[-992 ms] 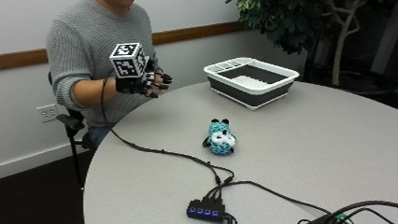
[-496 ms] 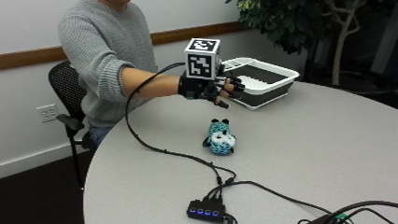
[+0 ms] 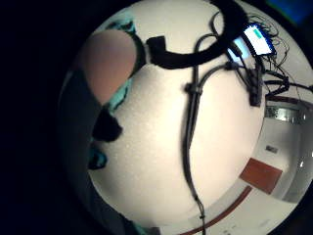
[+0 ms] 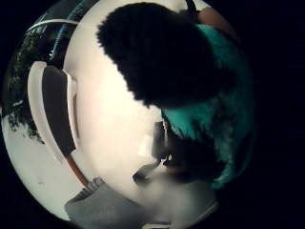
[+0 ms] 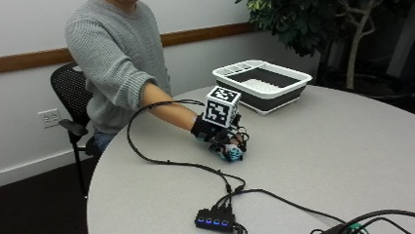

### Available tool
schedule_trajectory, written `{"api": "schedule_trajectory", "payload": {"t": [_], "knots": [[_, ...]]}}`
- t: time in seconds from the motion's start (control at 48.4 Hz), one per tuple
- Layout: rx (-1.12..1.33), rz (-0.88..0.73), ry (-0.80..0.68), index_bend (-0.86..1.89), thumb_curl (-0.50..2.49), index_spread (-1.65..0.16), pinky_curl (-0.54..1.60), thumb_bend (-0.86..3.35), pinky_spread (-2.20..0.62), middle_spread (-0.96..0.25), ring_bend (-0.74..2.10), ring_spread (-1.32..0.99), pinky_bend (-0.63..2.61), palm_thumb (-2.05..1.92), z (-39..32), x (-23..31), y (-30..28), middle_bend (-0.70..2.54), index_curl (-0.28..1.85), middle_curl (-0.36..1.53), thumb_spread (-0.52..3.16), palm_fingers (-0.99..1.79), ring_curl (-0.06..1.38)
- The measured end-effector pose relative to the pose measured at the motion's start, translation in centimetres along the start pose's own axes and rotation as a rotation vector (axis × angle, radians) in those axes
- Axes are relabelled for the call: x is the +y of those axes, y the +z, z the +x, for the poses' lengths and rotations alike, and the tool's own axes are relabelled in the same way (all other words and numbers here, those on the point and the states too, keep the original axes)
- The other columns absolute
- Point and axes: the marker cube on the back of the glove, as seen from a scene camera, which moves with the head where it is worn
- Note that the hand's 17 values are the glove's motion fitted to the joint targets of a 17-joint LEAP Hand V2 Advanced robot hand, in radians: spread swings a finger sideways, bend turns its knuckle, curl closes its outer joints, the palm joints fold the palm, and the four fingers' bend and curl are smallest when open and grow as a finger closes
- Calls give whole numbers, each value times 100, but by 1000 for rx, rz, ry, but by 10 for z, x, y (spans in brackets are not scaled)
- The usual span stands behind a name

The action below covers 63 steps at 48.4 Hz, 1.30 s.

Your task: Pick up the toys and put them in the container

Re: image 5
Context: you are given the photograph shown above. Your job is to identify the small light blue object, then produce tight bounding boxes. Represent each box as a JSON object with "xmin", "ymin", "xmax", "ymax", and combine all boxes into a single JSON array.
[{"xmin": 222, "ymin": 143, "xmax": 243, "ymax": 162}]

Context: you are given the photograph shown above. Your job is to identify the white marker cube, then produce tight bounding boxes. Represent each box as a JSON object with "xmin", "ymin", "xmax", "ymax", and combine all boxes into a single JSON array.
[{"xmin": 201, "ymin": 85, "xmax": 242, "ymax": 129}]

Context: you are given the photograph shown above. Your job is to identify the white and grey dish tub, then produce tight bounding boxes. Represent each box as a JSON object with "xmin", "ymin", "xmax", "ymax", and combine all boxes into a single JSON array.
[{"xmin": 212, "ymin": 58, "xmax": 314, "ymax": 116}]

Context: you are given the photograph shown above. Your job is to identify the black hub with blue lights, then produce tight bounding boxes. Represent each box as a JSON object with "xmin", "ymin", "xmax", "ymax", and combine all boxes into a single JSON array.
[{"xmin": 193, "ymin": 208, "xmax": 237, "ymax": 233}]

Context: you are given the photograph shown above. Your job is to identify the the person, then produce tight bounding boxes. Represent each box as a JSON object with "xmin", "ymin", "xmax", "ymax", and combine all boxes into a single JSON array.
[{"xmin": 64, "ymin": 0, "xmax": 205, "ymax": 155}]

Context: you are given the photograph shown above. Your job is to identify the black office chair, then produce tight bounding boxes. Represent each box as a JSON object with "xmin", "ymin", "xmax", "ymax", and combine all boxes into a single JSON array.
[{"xmin": 49, "ymin": 61, "xmax": 104, "ymax": 199}]

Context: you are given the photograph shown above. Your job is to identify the green potted tree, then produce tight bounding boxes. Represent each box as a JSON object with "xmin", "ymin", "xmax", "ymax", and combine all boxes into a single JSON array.
[{"xmin": 234, "ymin": 0, "xmax": 415, "ymax": 98}]

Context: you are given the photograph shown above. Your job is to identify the black glove cable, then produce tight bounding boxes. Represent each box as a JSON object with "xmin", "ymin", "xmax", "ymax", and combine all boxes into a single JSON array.
[{"xmin": 126, "ymin": 98, "xmax": 246, "ymax": 195}]

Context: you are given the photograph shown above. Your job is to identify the white wall outlet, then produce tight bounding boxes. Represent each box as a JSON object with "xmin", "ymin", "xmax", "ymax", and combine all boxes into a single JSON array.
[{"xmin": 36, "ymin": 108, "xmax": 63, "ymax": 129}]

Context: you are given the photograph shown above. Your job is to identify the wooden wall rail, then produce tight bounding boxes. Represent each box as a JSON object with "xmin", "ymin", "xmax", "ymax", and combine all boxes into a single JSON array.
[{"xmin": 0, "ymin": 21, "xmax": 257, "ymax": 74}]

